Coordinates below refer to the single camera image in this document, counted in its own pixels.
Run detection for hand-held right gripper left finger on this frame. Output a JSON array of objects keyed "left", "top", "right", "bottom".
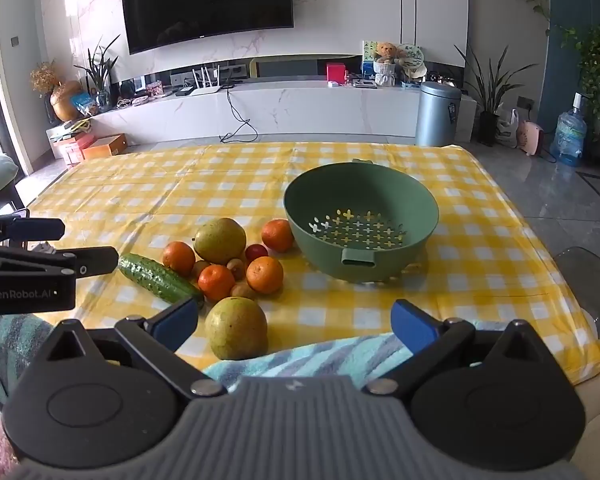
[{"left": 27, "top": 296, "right": 228, "bottom": 401}]

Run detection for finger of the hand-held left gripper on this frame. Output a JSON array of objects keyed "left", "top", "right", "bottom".
[
  {"left": 0, "top": 208, "right": 66, "bottom": 242},
  {"left": 0, "top": 242, "right": 119, "bottom": 277}
]

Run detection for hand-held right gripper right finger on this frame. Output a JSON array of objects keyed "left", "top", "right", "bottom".
[{"left": 364, "top": 299, "right": 567, "bottom": 402}]

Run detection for green cucumber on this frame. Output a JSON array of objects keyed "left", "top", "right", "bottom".
[{"left": 117, "top": 253, "right": 205, "bottom": 307}]

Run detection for orange tangerine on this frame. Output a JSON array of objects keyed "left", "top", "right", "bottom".
[
  {"left": 162, "top": 241, "right": 197, "bottom": 277},
  {"left": 245, "top": 256, "right": 285, "bottom": 295},
  {"left": 261, "top": 218, "right": 295, "bottom": 253},
  {"left": 198, "top": 264, "right": 236, "bottom": 303}
]

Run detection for green yellow pear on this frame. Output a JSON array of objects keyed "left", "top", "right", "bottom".
[
  {"left": 193, "top": 217, "right": 247, "bottom": 266},
  {"left": 204, "top": 296, "right": 269, "bottom": 361}
]

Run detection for green plastic colander bowl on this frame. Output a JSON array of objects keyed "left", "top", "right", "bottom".
[{"left": 283, "top": 158, "right": 440, "bottom": 283}]

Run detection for red white cardboard box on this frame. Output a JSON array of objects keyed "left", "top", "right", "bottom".
[{"left": 47, "top": 129, "right": 98, "bottom": 166}]

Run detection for orange cardboard box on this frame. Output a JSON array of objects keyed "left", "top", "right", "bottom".
[{"left": 82, "top": 133, "right": 127, "bottom": 161}]

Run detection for yellow checked tablecloth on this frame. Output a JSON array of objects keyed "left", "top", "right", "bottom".
[{"left": 27, "top": 142, "right": 600, "bottom": 386}]

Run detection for golden gourd ornament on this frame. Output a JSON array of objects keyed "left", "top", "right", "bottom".
[{"left": 50, "top": 80, "right": 83, "bottom": 122}]

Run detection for dried yellow flowers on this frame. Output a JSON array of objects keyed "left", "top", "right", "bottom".
[{"left": 30, "top": 60, "right": 58, "bottom": 96}]

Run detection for green orchid plant in vase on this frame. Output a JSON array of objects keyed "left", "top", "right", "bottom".
[{"left": 74, "top": 35, "right": 122, "bottom": 108}]

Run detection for transparent plastic chair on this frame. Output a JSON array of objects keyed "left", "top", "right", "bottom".
[{"left": 552, "top": 246, "right": 600, "bottom": 328}]

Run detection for white router with antennas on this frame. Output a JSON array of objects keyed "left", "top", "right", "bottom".
[{"left": 187, "top": 64, "right": 236, "bottom": 97}]

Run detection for grey metal trash can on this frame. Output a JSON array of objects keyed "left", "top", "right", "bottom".
[{"left": 415, "top": 81, "right": 462, "bottom": 147}]

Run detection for potted long-leaf plant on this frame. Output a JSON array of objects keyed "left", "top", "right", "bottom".
[{"left": 455, "top": 45, "right": 538, "bottom": 147}]

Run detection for white plastic bag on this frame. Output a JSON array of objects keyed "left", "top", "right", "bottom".
[{"left": 495, "top": 108, "right": 520, "bottom": 148}]

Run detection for pink space heater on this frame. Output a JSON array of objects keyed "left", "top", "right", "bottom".
[{"left": 517, "top": 120, "right": 546, "bottom": 156}]

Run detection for white marble media console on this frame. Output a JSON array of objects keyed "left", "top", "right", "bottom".
[{"left": 45, "top": 79, "right": 478, "bottom": 161}]

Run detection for blue water jug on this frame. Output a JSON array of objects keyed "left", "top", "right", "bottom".
[{"left": 551, "top": 92, "right": 587, "bottom": 167}]

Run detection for white woven basket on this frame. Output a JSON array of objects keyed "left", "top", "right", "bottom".
[{"left": 373, "top": 61, "right": 398, "bottom": 86}]

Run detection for round painted hand fan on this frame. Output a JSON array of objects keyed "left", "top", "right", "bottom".
[{"left": 395, "top": 44, "right": 426, "bottom": 68}]

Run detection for blue green picture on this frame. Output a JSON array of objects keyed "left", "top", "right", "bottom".
[{"left": 362, "top": 40, "right": 381, "bottom": 77}]

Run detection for black curved television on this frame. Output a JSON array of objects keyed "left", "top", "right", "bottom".
[{"left": 120, "top": 0, "right": 295, "bottom": 55}]

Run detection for green pothos plant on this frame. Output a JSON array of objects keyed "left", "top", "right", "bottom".
[{"left": 560, "top": 25, "right": 600, "bottom": 136}]

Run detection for black power cable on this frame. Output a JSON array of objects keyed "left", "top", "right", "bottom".
[{"left": 220, "top": 87, "right": 259, "bottom": 143}]

